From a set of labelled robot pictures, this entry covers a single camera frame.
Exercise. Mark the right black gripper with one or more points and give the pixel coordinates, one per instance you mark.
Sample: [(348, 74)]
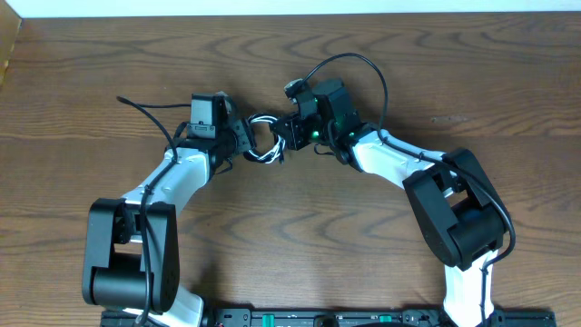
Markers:
[(291, 134)]

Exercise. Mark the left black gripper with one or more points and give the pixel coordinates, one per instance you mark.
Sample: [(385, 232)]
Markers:
[(241, 132)]

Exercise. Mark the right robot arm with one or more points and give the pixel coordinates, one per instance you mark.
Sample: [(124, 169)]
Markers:
[(456, 207)]

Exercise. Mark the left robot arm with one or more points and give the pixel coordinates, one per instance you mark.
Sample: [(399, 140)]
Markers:
[(131, 258)]

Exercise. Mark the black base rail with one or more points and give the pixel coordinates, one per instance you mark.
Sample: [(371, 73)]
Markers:
[(238, 317)]

